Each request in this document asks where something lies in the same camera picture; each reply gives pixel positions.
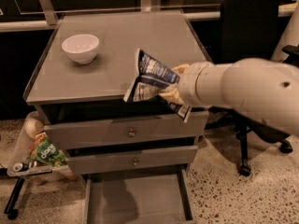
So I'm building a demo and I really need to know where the green snack bag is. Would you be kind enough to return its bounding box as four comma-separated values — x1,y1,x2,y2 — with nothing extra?
29,133,66,167

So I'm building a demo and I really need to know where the grey drawer cabinet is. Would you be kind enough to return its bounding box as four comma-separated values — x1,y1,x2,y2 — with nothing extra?
22,10,223,224

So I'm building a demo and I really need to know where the soda can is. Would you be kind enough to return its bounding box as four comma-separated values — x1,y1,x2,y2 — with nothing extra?
13,162,29,173

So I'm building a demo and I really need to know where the top grey drawer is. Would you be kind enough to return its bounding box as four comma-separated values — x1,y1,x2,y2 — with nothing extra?
45,111,208,149

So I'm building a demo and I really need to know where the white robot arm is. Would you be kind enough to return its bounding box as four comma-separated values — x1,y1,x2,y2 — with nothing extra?
159,58,299,135

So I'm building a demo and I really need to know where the white ceramic bowl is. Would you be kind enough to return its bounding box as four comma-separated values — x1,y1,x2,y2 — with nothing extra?
62,34,99,64

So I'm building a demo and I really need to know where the middle grey drawer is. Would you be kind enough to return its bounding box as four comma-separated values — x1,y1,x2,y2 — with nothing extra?
67,146,198,175

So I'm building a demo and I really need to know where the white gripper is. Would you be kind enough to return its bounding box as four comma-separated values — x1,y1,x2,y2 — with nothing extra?
159,62,214,107

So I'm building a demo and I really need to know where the blue chip bag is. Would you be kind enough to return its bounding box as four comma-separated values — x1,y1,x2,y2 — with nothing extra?
123,49,192,122

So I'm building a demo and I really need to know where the black office chair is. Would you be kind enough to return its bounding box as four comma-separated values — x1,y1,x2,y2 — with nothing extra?
211,0,292,176

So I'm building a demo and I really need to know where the black cart leg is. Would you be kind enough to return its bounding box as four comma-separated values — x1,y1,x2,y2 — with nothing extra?
4,177,24,220

